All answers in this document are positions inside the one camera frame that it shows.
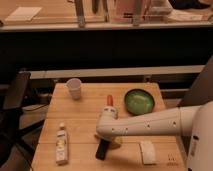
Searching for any white sponge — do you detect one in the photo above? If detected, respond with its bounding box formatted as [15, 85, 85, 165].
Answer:
[140, 141, 156, 165]

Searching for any white paper sheet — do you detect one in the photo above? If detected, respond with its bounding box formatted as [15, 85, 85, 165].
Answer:
[5, 6, 41, 22]

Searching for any black eraser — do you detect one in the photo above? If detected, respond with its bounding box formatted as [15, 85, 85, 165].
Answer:
[95, 139, 110, 160]

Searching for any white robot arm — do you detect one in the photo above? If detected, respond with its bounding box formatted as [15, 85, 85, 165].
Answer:
[96, 101, 213, 171]

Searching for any orange carrot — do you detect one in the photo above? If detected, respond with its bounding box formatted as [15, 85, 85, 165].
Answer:
[107, 95, 113, 106]

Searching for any small white bottle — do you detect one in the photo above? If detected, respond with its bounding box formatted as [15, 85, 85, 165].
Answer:
[56, 123, 68, 165]

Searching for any black office chair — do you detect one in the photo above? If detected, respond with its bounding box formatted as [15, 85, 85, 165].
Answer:
[0, 71, 48, 168]

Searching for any white paper cup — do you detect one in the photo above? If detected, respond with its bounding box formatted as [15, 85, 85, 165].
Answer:
[66, 78, 81, 100]

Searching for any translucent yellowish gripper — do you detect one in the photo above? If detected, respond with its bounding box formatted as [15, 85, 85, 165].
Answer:
[94, 134, 122, 149]

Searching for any green bowl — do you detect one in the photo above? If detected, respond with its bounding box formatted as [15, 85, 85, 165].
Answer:
[124, 89, 155, 115]

